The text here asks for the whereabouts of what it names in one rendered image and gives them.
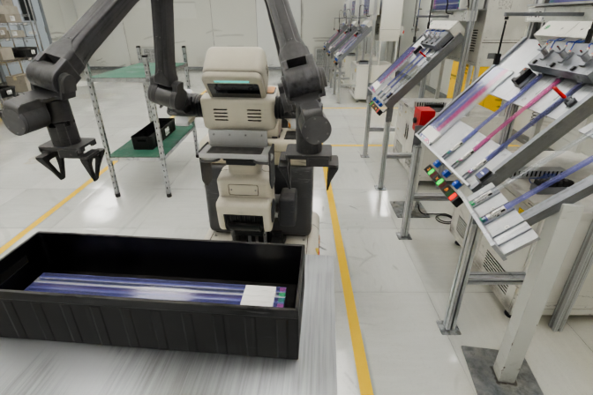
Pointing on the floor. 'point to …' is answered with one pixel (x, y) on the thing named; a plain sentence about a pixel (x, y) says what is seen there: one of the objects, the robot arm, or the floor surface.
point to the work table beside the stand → (183, 360)
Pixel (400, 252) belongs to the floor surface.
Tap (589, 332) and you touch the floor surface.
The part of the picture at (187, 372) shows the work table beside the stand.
